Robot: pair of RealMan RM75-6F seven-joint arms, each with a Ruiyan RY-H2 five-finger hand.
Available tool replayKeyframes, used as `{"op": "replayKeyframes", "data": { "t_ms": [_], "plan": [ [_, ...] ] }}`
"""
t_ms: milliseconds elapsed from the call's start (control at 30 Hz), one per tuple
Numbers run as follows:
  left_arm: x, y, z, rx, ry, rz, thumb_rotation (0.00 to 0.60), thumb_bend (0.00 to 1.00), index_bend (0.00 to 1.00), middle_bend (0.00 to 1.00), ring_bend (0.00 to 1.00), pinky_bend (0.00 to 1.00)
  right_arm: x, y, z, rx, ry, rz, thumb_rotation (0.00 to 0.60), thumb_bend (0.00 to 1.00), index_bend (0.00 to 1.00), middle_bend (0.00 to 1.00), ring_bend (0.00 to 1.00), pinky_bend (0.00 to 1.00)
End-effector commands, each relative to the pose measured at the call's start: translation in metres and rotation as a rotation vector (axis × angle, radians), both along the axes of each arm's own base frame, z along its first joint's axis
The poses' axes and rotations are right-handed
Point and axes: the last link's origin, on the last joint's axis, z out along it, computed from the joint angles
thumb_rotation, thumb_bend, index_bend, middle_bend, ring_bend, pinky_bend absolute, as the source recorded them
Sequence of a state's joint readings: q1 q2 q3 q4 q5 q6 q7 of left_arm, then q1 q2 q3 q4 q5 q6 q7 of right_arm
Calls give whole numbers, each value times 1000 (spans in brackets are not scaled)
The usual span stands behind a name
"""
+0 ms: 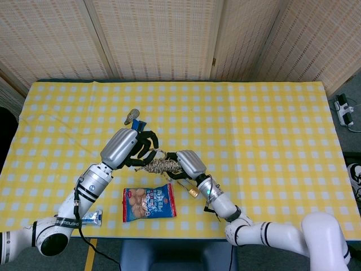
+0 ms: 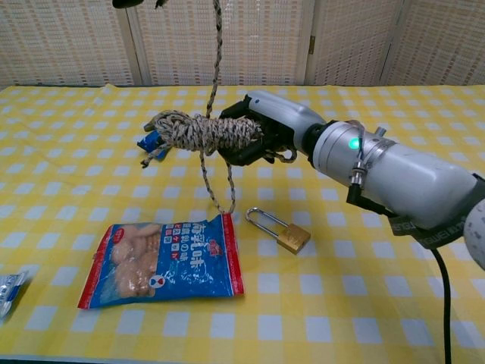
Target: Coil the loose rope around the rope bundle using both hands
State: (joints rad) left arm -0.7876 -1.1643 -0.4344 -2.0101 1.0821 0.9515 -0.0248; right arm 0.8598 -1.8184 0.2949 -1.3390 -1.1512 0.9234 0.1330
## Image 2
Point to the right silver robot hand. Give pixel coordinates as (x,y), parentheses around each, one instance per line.
(284,113)

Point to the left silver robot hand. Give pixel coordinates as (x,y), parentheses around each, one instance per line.
(127,3)

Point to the woven folding screen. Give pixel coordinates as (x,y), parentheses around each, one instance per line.
(265,41)

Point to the brass screen hinge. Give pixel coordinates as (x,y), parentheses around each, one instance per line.
(312,43)

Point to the brass long-shackle padlock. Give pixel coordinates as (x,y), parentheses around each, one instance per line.
(293,237)

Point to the dark blue snack wrapper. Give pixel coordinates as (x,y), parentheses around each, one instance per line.
(149,143)

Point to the blue cookie snack bag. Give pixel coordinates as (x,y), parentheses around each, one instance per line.
(170,265)

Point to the yellow white checkered tablecloth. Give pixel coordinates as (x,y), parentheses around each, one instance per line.
(341,303)

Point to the white blue toothpaste tube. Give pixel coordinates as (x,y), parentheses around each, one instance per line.
(9,292)

